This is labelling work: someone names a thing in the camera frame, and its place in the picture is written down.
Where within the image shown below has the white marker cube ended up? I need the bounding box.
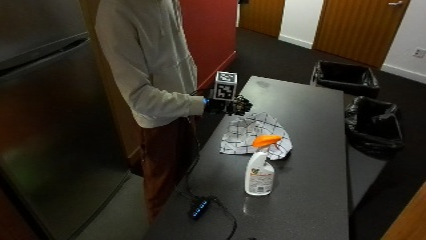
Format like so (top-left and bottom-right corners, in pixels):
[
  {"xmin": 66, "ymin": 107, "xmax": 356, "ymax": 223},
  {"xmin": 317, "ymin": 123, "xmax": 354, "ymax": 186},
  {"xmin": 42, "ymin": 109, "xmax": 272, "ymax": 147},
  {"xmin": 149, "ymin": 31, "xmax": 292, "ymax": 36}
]
[{"xmin": 213, "ymin": 71, "xmax": 239, "ymax": 101}]

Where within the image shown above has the white spray bottle orange trigger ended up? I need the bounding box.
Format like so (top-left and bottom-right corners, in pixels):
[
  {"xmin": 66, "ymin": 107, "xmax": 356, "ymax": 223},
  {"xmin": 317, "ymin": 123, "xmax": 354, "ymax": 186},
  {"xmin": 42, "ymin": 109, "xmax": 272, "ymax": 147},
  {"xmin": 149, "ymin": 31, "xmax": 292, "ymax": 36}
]
[{"xmin": 244, "ymin": 134, "xmax": 284, "ymax": 197}]

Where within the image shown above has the wooden door with handle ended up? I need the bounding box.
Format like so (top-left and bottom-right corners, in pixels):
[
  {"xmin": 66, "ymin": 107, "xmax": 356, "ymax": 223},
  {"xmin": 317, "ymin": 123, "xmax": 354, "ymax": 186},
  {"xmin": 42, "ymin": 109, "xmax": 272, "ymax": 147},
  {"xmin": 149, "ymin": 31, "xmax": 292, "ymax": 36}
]
[{"xmin": 312, "ymin": 0, "xmax": 413, "ymax": 69}]

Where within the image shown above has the black hub with blue lights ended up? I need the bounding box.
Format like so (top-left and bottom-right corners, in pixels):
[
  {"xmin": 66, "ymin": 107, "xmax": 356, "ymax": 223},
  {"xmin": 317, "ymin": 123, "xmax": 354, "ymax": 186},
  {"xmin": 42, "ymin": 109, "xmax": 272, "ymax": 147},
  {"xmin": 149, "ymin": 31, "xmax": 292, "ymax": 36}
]
[{"xmin": 189, "ymin": 196, "xmax": 212, "ymax": 221}]

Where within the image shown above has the black cable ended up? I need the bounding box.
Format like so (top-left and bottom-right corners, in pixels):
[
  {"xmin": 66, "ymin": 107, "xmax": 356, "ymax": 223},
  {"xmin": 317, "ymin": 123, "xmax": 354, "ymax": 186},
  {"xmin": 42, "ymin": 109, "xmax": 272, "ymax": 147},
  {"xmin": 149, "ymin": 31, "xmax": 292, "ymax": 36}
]
[{"xmin": 176, "ymin": 116, "xmax": 240, "ymax": 240}]

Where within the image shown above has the black lined waste bin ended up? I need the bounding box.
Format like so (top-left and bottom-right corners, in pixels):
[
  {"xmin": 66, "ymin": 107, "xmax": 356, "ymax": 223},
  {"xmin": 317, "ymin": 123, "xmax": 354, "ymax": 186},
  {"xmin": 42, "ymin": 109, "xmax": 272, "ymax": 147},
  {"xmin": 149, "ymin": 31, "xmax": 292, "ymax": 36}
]
[
  {"xmin": 344, "ymin": 95, "xmax": 406, "ymax": 155},
  {"xmin": 309, "ymin": 60, "xmax": 381, "ymax": 99}
]

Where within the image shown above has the white patterned cloth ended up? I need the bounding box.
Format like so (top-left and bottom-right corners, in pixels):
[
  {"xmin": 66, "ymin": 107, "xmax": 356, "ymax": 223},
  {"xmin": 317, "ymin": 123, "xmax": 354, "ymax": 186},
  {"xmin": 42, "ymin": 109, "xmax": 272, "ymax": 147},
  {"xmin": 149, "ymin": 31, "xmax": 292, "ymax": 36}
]
[{"xmin": 219, "ymin": 111, "xmax": 295, "ymax": 161}]

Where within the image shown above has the the person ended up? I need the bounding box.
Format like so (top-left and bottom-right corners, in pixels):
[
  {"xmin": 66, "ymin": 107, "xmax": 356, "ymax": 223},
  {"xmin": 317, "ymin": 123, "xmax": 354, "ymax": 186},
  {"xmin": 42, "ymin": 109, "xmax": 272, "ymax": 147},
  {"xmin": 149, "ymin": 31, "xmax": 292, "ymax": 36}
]
[{"xmin": 95, "ymin": 0, "xmax": 208, "ymax": 224}]

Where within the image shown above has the stainless steel refrigerator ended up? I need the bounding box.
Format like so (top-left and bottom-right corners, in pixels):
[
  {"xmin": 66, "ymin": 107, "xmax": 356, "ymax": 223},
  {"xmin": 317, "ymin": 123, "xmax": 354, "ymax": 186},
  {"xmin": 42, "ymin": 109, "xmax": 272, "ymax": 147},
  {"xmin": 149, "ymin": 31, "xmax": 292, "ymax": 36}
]
[{"xmin": 0, "ymin": 0, "xmax": 133, "ymax": 240}]

